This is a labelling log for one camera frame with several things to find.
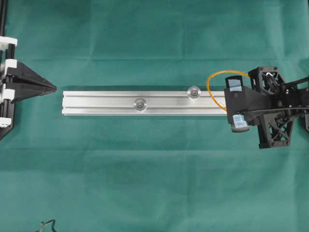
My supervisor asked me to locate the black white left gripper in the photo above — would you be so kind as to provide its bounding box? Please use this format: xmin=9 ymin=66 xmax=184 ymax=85
xmin=0 ymin=35 xmax=57 ymax=128

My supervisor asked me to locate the silver shaft pulley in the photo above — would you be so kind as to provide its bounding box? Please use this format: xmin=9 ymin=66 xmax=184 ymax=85
xmin=187 ymin=86 xmax=201 ymax=100
xmin=133 ymin=98 xmax=147 ymax=113

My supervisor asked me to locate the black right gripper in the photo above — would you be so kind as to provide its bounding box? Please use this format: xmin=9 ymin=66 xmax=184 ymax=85
xmin=224 ymin=66 xmax=309 ymax=149

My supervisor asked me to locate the green table cloth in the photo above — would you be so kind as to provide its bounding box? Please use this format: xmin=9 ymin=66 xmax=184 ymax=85
xmin=0 ymin=0 xmax=309 ymax=232

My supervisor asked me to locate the orange rubber band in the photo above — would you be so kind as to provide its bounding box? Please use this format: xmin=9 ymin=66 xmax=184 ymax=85
xmin=206 ymin=70 xmax=249 ymax=112

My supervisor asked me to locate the black frame rail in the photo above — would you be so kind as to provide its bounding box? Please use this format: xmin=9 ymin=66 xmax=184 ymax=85
xmin=0 ymin=0 xmax=8 ymax=36

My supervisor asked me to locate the silver shaft pulley near right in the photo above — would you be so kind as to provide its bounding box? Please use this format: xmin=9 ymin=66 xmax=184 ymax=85
xmin=187 ymin=86 xmax=201 ymax=100

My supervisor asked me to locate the silver shaft pulley near left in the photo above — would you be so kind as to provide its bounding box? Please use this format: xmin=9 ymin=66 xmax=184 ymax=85
xmin=133 ymin=98 xmax=147 ymax=113

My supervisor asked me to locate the aluminium extrusion rail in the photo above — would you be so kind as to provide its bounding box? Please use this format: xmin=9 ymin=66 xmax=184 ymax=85
xmin=62 ymin=91 xmax=226 ymax=116

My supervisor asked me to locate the black cable bottom left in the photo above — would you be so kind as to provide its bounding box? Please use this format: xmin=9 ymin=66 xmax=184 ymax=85
xmin=40 ymin=219 xmax=57 ymax=232

